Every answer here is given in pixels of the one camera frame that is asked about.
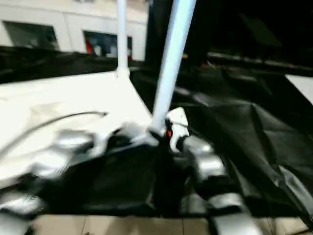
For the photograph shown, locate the white plastic table leg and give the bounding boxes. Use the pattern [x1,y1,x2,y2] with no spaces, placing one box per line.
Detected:
[114,0,130,78]
[151,0,198,135]

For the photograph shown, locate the white flat panel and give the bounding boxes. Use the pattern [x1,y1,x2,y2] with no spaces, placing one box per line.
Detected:
[285,74,313,105]

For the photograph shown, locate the white plastic table top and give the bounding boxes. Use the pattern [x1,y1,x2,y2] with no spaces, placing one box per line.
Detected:
[0,70,160,189]

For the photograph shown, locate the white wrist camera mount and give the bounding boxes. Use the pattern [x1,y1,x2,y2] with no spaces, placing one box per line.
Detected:
[167,107,190,153]
[92,122,137,159]

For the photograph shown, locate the black work mat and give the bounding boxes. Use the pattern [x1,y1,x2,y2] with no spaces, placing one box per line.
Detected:
[0,45,313,230]

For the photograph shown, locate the black backdrop cloth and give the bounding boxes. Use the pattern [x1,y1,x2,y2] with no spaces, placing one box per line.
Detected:
[145,0,313,67]

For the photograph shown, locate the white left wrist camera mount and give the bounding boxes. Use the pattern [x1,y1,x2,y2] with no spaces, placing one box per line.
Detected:
[92,122,137,159]

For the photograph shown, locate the white sideboard with glass doors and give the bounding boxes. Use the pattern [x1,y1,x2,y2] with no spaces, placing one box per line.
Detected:
[0,0,149,61]

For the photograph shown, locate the grey metal rod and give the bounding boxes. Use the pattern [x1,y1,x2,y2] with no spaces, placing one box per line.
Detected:
[207,52,313,71]

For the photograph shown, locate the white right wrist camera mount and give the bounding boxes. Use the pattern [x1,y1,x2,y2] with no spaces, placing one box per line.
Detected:
[167,107,190,153]

